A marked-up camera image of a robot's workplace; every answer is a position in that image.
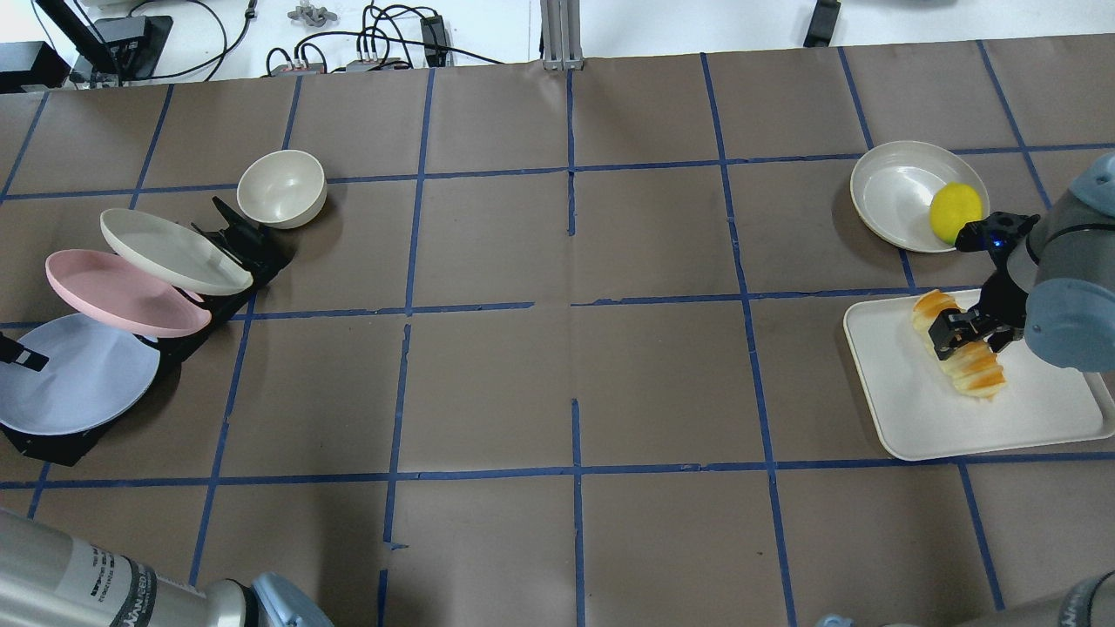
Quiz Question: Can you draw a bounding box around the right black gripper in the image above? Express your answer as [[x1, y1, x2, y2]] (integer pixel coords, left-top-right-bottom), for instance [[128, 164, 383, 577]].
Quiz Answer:
[[928, 269, 1028, 361]]

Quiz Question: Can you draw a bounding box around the orange striped bread loaf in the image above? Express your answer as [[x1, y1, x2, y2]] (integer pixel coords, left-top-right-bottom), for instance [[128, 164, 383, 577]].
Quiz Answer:
[[911, 290, 1007, 398]]

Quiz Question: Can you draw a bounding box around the blue plate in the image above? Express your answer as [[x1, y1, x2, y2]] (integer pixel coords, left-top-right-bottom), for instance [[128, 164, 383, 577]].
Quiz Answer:
[[1, 314, 159, 435]]

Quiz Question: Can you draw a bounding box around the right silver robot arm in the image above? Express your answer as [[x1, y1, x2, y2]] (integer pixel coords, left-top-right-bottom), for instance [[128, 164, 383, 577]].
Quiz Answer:
[[841, 153, 1114, 462]]

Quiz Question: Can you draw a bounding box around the pink plate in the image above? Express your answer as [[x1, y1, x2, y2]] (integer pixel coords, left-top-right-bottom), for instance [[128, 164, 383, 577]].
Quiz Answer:
[[43, 249, 212, 338]]

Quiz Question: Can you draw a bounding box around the cream plate in rack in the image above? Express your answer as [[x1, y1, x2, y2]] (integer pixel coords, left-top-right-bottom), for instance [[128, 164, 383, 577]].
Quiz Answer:
[[99, 209, 253, 296]]

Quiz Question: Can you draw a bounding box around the white rectangular tray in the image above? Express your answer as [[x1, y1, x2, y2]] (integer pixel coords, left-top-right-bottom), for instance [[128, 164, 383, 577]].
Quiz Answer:
[[841, 296, 1112, 461]]

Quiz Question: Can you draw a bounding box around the yellow lemon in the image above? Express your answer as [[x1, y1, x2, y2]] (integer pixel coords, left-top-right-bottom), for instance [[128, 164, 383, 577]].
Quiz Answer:
[[929, 182, 985, 245]]

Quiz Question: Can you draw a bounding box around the shallow cream bowl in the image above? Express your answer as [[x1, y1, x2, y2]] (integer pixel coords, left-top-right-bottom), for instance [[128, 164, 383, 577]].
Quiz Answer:
[[849, 139, 990, 253]]

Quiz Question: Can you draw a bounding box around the black dish rack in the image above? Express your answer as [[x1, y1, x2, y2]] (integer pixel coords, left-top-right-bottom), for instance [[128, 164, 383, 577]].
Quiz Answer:
[[3, 197, 290, 467]]

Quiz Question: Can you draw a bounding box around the cream deep bowl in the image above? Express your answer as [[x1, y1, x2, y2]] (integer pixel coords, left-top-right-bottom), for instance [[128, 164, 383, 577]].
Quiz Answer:
[[236, 148, 328, 230]]

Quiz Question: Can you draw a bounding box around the aluminium frame post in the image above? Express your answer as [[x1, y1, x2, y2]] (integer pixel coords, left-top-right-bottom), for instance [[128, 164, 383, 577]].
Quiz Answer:
[[540, 0, 585, 71]]

